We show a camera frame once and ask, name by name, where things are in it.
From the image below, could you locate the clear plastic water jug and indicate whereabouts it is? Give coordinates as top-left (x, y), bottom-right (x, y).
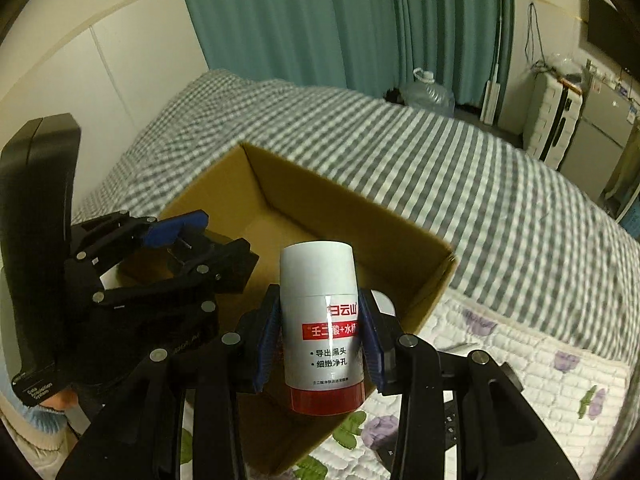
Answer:
top-left (400, 67), bottom-right (456, 119)

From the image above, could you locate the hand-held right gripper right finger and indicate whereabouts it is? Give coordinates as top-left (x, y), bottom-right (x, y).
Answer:
top-left (359, 287), bottom-right (596, 480)

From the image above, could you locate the person's left forearm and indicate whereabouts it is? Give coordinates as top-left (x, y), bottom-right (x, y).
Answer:
top-left (0, 387), bottom-right (77, 441)

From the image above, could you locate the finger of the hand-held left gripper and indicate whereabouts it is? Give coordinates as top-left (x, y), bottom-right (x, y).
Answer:
top-left (67, 208), bottom-right (210, 266)
top-left (92, 237), bottom-right (260, 318)

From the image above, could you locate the white mop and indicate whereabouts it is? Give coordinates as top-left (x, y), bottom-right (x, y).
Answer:
top-left (480, 0), bottom-right (507, 127)

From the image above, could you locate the teal curtain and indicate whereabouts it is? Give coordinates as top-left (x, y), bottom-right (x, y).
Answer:
top-left (170, 0), bottom-right (517, 107)

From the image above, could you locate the grey refrigerator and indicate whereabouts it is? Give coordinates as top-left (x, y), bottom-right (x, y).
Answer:
top-left (556, 82), bottom-right (640, 207)

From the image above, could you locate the white suitcase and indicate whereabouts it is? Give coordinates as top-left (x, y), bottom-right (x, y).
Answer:
top-left (522, 70), bottom-right (585, 172)

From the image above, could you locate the black hanging cable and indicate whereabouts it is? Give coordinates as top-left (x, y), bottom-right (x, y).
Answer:
top-left (524, 2), bottom-right (547, 77)

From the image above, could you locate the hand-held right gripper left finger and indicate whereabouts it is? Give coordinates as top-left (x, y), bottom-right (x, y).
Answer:
top-left (55, 284), bottom-right (282, 480)

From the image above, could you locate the white bottle with red label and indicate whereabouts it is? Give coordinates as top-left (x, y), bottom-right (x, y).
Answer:
top-left (279, 241), bottom-right (367, 417)

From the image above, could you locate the black wall television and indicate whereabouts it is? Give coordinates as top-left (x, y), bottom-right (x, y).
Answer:
top-left (586, 0), bottom-right (640, 81)

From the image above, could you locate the brown cardboard box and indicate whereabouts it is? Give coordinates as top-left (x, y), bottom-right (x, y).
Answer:
top-left (117, 141), bottom-right (459, 477)

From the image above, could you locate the white floral quilt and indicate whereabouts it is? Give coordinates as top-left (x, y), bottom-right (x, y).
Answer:
top-left (175, 287), bottom-right (635, 480)

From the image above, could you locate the grey checkered blanket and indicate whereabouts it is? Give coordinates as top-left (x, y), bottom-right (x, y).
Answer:
top-left (72, 69), bottom-right (640, 361)

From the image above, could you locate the clear plastic bag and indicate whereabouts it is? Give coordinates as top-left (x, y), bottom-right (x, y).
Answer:
top-left (546, 52), bottom-right (587, 80)

